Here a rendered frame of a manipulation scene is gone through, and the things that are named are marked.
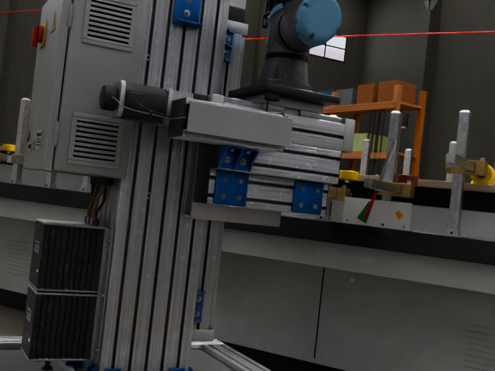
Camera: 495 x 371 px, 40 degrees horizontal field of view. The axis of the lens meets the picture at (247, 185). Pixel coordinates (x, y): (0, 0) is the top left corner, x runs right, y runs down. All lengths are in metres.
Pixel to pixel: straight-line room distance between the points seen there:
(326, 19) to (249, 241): 1.34
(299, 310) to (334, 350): 0.22
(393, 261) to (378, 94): 6.65
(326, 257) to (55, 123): 1.32
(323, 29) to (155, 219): 0.66
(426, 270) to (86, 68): 1.41
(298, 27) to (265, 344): 1.70
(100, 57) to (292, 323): 1.61
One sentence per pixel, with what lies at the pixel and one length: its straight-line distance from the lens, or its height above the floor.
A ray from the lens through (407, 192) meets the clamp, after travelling 2.52.
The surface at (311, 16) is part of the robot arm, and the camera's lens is 1.67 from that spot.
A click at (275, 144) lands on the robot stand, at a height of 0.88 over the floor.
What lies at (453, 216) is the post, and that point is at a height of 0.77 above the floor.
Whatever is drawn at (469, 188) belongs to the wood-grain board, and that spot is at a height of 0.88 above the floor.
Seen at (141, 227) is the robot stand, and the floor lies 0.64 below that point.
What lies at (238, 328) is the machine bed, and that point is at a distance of 3.09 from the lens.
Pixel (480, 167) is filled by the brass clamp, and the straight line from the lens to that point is 2.46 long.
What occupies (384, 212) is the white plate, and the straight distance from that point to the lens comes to 2.54.
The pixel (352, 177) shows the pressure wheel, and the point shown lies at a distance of 2.71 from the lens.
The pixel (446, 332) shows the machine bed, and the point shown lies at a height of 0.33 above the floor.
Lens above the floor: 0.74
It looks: 1 degrees up
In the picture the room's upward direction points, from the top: 6 degrees clockwise
